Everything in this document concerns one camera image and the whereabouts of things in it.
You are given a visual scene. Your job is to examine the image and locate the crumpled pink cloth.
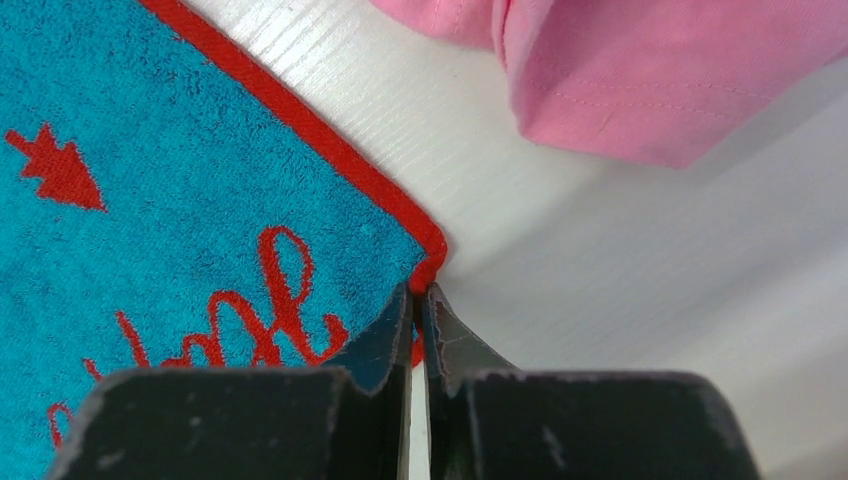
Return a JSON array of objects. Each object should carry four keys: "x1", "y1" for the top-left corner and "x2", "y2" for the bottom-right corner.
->
[{"x1": 378, "y1": 1, "x2": 847, "y2": 168}]

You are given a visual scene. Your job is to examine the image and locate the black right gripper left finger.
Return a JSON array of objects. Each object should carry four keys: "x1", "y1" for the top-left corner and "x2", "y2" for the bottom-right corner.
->
[{"x1": 48, "y1": 284, "x2": 413, "y2": 479}]

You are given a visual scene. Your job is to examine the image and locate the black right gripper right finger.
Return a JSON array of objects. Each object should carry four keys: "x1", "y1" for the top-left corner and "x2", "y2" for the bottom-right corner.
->
[{"x1": 421, "y1": 285, "x2": 760, "y2": 479}]

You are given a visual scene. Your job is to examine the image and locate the red blue patterned towel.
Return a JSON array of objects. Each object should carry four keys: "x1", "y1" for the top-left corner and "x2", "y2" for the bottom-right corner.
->
[{"x1": 1, "y1": 1, "x2": 447, "y2": 479}]

